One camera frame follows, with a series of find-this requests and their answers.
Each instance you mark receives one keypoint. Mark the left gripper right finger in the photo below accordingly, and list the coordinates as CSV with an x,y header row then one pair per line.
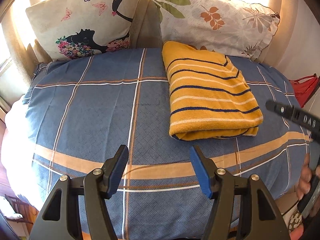
x,y
259,216

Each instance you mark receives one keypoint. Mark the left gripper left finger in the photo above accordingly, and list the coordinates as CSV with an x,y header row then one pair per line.
x,y
59,217

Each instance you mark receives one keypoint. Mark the yellow striped knit sweater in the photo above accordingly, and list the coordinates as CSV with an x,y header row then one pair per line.
x,y
209,96

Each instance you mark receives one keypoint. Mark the person's right hand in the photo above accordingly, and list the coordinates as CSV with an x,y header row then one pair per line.
x,y
304,185

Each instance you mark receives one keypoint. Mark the blue plaid bed sheet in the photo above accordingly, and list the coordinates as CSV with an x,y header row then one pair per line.
x,y
80,112

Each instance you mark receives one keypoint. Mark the red plastic bag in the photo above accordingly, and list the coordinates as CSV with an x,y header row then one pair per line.
x,y
304,88

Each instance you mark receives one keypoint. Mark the leaf print white pillow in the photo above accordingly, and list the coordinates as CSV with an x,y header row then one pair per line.
x,y
230,27

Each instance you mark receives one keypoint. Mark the silhouette lady print pillow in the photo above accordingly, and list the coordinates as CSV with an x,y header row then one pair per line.
x,y
72,29

